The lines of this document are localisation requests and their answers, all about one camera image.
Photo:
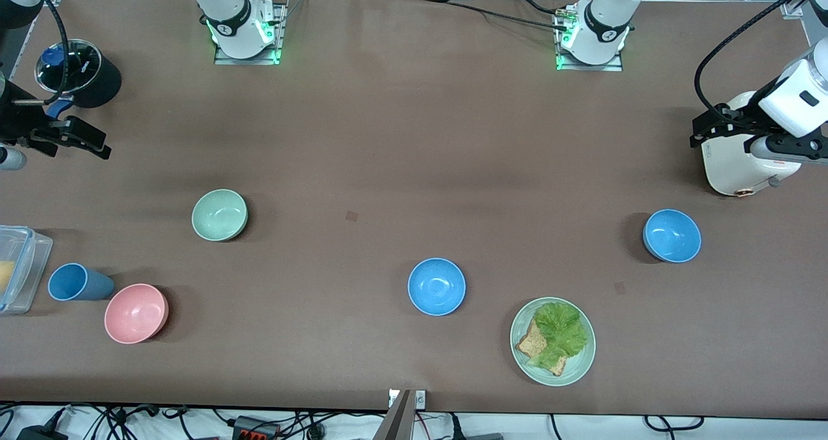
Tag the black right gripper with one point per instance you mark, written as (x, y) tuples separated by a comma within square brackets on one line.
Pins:
[(14, 118)]

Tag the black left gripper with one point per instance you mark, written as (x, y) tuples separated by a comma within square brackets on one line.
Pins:
[(744, 116)]

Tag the blue bowl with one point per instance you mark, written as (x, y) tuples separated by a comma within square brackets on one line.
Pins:
[(673, 236), (436, 288)]

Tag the light green bowl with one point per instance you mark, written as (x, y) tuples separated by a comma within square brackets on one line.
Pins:
[(220, 217)]

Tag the pink bowl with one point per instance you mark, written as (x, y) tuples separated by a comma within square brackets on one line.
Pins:
[(134, 314)]

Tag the white toaster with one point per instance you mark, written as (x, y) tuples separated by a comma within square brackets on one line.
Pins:
[(728, 168)]

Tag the black pot with glass lid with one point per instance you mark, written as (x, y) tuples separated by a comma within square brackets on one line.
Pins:
[(97, 81)]

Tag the clear plastic container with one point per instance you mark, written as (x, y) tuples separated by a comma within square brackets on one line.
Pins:
[(29, 259)]

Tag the blue cup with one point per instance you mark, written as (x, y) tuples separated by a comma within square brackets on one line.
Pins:
[(84, 285)]

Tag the yellow food piece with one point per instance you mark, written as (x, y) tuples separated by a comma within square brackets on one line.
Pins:
[(5, 277)]

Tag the green lettuce leaf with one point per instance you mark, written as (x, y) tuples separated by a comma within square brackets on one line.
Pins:
[(563, 327)]

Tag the light green plate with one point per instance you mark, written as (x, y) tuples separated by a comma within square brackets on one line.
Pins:
[(579, 365)]

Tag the brown toast slice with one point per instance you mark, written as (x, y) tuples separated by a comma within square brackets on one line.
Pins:
[(532, 344)]

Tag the black power adapter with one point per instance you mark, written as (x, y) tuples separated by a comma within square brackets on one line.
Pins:
[(39, 435)]

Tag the red black power connector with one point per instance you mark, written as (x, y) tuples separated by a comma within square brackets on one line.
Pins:
[(255, 430)]

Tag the grey metal bar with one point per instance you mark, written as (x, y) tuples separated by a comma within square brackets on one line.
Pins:
[(396, 424)]

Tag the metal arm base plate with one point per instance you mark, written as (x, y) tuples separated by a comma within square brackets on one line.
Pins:
[(259, 59), (608, 68)]

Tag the small metal bracket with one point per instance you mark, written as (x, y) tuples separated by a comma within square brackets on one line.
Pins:
[(420, 399)]

